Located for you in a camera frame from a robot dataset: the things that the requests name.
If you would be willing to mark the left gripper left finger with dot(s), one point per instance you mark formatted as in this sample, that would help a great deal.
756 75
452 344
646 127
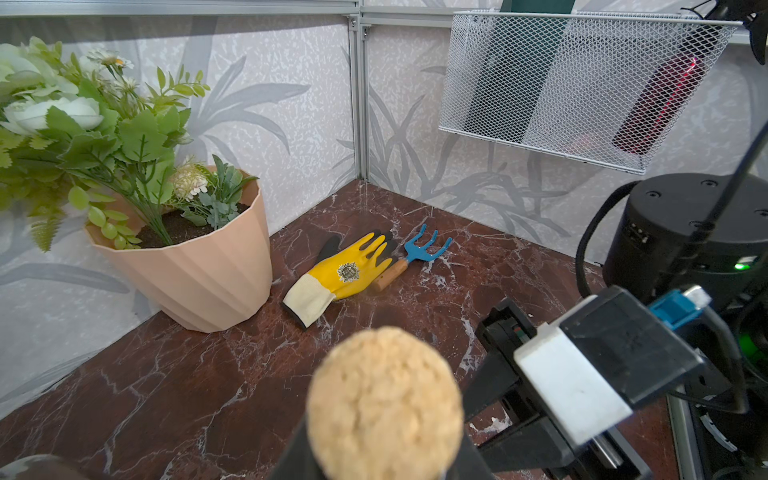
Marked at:
297 461

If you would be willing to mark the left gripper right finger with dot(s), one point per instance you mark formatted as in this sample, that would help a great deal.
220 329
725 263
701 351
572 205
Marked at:
469 465

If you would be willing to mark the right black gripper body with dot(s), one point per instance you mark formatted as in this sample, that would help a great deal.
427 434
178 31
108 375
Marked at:
534 441

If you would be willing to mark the tall slim glass bottle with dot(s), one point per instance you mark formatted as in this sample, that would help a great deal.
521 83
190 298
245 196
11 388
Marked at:
383 404

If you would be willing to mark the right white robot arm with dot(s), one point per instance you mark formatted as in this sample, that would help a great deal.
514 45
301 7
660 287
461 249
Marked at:
683 314

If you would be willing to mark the yellow gardening glove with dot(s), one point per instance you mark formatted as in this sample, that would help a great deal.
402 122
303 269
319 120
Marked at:
344 274

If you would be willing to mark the pink flower pot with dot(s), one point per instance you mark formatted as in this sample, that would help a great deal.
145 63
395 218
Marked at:
210 283

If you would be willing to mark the blue hand rake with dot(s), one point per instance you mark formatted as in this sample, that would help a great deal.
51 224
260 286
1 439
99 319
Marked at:
413 252

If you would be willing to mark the dark green card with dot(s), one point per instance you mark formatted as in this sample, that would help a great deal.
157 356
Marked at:
524 40

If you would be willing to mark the green artificial plant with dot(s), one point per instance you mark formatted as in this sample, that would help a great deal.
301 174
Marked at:
79 132

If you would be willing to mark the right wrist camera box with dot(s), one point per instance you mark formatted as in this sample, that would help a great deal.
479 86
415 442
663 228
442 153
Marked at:
604 359

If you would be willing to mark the white mesh wall basket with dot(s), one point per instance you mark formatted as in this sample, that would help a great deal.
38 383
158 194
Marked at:
618 83

